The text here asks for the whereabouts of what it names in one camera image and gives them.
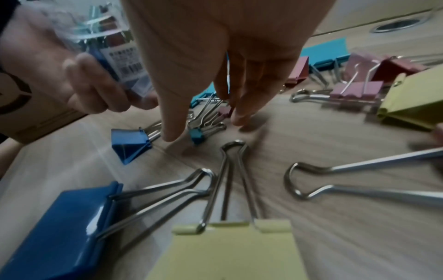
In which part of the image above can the small clear plastic jar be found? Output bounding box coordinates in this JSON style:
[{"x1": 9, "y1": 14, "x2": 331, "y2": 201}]
[{"x1": 51, "y1": 1, "x2": 156, "y2": 98}]

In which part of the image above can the round black desk grommet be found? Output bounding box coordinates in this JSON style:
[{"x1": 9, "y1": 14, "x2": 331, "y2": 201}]
[{"x1": 369, "y1": 15, "x2": 428, "y2": 34}]

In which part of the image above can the large pink binder clip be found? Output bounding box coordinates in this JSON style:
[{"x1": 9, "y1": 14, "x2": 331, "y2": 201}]
[
  {"x1": 344, "y1": 51, "x2": 443, "y2": 84},
  {"x1": 283, "y1": 55, "x2": 310, "y2": 94}
]

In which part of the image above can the big brown box black logo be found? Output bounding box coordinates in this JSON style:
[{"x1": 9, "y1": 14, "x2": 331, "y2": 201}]
[{"x1": 0, "y1": 65, "x2": 90, "y2": 144}]

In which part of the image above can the silver clip handle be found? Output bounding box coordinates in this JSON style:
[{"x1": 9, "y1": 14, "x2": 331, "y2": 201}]
[{"x1": 283, "y1": 147, "x2": 443, "y2": 207}]

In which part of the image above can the large blue binder clip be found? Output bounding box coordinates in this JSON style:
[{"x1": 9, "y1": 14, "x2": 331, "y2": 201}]
[{"x1": 0, "y1": 168, "x2": 217, "y2": 280}]

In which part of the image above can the person's left hand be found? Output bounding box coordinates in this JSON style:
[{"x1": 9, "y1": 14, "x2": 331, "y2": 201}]
[{"x1": 0, "y1": 5, "x2": 160, "y2": 114}]

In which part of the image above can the large teal binder clip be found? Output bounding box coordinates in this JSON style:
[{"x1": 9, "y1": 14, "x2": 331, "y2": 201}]
[
  {"x1": 188, "y1": 83, "x2": 219, "y2": 109},
  {"x1": 299, "y1": 38, "x2": 352, "y2": 86}
]

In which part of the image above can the person's right hand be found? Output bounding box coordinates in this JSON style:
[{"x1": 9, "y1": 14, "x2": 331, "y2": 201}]
[{"x1": 119, "y1": 0, "x2": 338, "y2": 143}]

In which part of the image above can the large yellow binder clip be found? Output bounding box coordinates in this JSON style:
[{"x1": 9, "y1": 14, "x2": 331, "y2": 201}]
[
  {"x1": 376, "y1": 64, "x2": 443, "y2": 132},
  {"x1": 145, "y1": 139, "x2": 309, "y2": 280}
]

